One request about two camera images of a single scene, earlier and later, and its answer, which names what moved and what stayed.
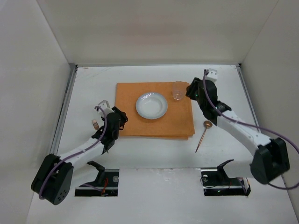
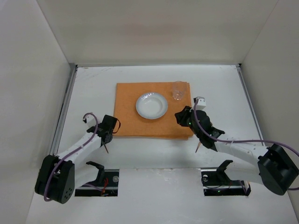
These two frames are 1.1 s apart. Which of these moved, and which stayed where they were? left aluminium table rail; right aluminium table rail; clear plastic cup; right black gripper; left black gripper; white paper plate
Moved: right black gripper; left black gripper
Stayed: left aluminium table rail; clear plastic cup; right aluminium table rail; white paper plate
